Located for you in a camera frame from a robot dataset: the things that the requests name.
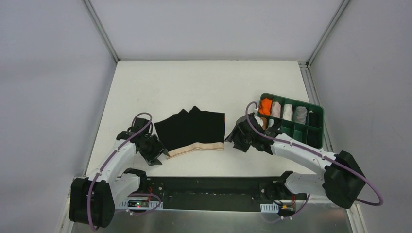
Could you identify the black rolled underwear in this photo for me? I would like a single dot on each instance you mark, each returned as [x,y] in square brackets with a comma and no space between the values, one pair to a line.
[314,119]

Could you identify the white rolled underwear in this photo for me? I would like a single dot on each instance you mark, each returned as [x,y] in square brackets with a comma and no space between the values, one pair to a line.
[287,112]

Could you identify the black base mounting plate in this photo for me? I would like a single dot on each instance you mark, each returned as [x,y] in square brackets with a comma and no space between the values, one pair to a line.
[238,194]

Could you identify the black underwear beige waistband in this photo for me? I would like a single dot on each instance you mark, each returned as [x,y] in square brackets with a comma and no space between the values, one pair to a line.
[188,131]

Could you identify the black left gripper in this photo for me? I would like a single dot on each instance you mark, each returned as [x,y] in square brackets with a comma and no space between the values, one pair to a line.
[153,151]

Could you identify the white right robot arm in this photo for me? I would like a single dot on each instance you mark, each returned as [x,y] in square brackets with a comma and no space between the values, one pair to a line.
[335,176]

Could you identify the brown rolled underwear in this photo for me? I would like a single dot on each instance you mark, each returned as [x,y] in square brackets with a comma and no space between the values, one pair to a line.
[264,122]

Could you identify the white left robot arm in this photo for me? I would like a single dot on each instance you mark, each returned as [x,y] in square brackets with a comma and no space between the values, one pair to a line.
[114,185]

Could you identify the pink rolled underwear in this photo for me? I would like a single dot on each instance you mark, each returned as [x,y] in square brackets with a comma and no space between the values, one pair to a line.
[276,109]

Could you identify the green compartment tray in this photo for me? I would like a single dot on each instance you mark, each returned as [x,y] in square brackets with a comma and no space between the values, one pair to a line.
[306,134]

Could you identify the grey striped rolled underwear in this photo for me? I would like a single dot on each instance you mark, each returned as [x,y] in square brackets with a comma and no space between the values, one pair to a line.
[301,115]

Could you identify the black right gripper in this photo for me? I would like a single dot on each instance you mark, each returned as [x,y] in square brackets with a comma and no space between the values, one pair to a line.
[240,137]

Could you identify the orange rolled underwear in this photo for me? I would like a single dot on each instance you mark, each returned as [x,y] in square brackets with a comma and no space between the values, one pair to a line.
[265,106]

